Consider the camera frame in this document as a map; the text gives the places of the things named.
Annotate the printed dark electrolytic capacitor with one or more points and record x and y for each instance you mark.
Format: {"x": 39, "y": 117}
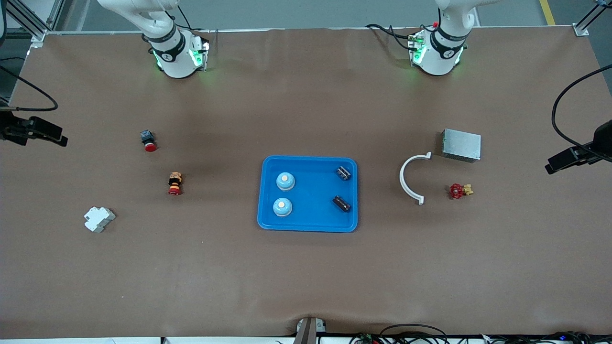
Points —
{"x": 343, "y": 173}

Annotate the blue desk bell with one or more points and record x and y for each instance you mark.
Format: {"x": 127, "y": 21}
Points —
{"x": 285, "y": 181}
{"x": 282, "y": 208}

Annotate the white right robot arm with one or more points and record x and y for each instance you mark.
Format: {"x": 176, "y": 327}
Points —
{"x": 174, "y": 57}

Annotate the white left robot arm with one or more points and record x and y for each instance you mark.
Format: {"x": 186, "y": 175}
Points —
{"x": 442, "y": 55}

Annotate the blue plastic tray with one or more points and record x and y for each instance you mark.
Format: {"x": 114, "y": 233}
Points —
{"x": 311, "y": 210}

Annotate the white circuit breaker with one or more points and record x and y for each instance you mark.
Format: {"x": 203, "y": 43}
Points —
{"x": 99, "y": 220}

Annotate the red emergency stop button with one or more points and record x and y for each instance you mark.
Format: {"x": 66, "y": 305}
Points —
{"x": 149, "y": 143}

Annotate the silver metal power supply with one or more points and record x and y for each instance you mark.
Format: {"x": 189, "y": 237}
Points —
{"x": 461, "y": 145}

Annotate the red yellow push button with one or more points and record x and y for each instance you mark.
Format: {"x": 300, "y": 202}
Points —
{"x": 175, "y": 184}

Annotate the white half-round pipe clamp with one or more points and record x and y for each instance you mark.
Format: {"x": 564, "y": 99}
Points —
{"x": 402, "y": 177}

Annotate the aluminium frame post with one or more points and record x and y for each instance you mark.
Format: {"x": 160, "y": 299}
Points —
{"x": 595, "y": 13}
{"x": 21, "y": 18}

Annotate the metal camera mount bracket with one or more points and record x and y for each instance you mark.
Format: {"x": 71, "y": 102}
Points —
{"x": 308, "y": 332}

